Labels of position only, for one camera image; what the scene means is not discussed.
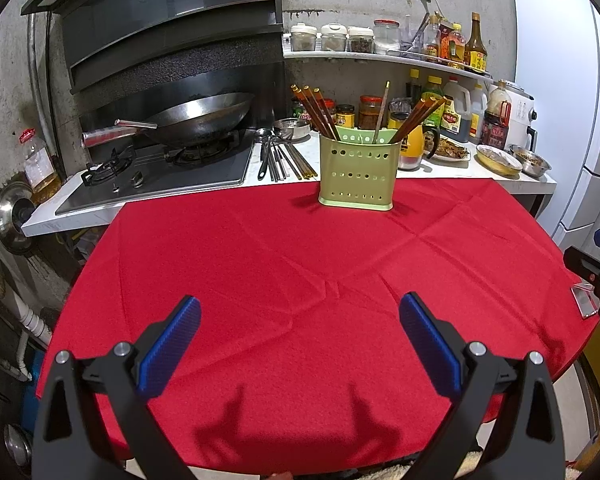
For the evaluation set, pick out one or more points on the white drain pipe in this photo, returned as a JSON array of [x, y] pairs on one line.
[[32, 325]]

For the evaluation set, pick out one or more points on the plastic cooking oil bottle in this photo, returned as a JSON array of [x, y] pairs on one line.
[[40, 170]]

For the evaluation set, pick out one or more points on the white plastic jug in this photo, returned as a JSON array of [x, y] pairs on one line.
[[477, 120]]

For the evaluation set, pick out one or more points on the yellow-rimmed bowl of food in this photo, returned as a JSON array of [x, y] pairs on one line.
[[499, 160]]

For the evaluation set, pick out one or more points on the small steel bowl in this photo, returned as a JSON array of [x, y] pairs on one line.
[[292, 129]]

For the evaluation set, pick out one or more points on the white wall shelf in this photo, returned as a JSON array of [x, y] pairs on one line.
[[380, 57]]

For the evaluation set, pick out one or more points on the large red-lidded sauce jar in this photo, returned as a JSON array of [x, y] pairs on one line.
[[370, 115]]

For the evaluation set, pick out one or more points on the green bottle with yellow cap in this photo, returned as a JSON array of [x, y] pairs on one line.
[[436, 92]]

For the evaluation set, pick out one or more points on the green-labelled jar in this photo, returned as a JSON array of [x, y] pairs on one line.
[[297, 112]]

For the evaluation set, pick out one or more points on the steel pot lid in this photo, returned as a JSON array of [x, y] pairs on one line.
[[12, 217]]

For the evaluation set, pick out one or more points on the red seasoning carton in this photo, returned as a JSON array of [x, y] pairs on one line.
[[445, 45]]

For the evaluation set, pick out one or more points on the steel wok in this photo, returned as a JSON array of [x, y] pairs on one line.
[[200, 117]]

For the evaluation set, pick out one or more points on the yellow-capped oil bottle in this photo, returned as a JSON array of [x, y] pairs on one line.
[[456, 50]]

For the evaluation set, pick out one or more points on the clear cup with utensils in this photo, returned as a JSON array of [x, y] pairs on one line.
[[412, 37]]

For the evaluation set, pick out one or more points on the red-labelled sauce jar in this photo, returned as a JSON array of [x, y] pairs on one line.
[[329, 110]]

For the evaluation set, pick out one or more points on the yellow-labelled jar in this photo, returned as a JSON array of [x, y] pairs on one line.
[[345, 119]]

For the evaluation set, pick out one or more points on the bunch of metal cutlery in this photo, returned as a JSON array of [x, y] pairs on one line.
[[280, 157]]

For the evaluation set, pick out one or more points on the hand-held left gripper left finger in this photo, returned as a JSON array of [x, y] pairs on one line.
[[172, 345]]

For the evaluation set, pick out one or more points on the plate of cooked fish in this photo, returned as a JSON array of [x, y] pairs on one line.
[[450, 150]]

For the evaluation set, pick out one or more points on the tall dark sauce bottle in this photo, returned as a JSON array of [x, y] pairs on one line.
[[475, 52]]

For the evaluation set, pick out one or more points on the black glass gas stove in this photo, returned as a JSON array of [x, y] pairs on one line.
[[180, 180]]

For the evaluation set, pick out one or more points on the white-lidded spice jar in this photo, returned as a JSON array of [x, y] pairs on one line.
[[334, 40], [303, 40], [361, 42]]

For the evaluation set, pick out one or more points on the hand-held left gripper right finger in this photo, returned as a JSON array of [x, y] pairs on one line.
[[430, 345]]

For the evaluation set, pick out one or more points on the steel bowl of food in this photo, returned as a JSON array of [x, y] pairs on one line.
[[530, 161]]

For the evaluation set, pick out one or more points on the white refrigerator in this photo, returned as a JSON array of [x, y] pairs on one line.
[[565, 110]]

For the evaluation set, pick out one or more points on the dark soy sauce bottle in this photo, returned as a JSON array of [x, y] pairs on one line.
[[413, 87]]

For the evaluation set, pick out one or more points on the metal duct pipe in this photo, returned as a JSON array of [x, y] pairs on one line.
[[40, 70]]

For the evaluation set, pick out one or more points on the black range hood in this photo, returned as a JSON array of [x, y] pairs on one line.
[[170, 25]]

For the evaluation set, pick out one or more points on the clear seasoning bottle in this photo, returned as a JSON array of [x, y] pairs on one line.
[[431, 40]]

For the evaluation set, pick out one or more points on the bunch of wooden chopsticks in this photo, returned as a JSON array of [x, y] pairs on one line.
[[320, 115]]

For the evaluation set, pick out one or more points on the red-lidded glass jar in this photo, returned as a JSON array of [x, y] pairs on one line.
[[387, 37]]

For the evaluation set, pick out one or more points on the red tablecloth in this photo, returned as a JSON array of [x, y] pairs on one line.
[[305, 260]]

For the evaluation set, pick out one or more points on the blue plastic container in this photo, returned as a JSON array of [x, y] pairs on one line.
[[32, 410]]

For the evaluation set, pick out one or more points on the dark yellow object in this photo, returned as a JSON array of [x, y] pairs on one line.
[[597, 350]]

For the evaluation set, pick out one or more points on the green plastic utensil holder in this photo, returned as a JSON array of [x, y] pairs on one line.
[[357, 175]]

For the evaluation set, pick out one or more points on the white countertop appliance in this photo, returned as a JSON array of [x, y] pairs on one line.
[[522, 110]]

